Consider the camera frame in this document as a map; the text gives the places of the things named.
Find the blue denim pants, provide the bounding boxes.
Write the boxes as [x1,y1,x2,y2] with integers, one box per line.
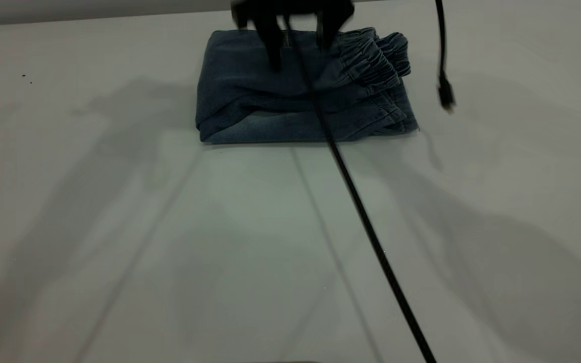
[196,27,420,145]

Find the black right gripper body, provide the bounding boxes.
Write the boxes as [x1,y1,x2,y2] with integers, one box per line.
[232,0,355,24]

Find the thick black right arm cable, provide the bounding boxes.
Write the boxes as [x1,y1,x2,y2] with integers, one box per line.
[282,15,438,363]

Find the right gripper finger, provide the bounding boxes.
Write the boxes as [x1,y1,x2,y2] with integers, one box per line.
[316,12,352,49]
[254,19,285,72]

